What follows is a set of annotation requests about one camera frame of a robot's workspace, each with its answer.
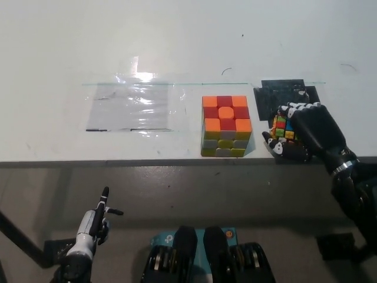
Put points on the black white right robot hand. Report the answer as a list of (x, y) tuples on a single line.
[(318, 132)]

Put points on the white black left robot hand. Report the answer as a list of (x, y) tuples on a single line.
[(88, 227)]

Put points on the small studded multicolour puzzle cube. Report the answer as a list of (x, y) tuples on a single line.
[(284, 126)]

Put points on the big orange red puzzle cube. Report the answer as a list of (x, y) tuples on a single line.
[(225, 126)]

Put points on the black tape patch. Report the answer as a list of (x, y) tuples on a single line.
[(274, 94)]

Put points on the black table leg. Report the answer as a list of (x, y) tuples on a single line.
[(23, 238)]

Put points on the clear plastic sheet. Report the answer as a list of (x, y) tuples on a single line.
[(129, 106)]

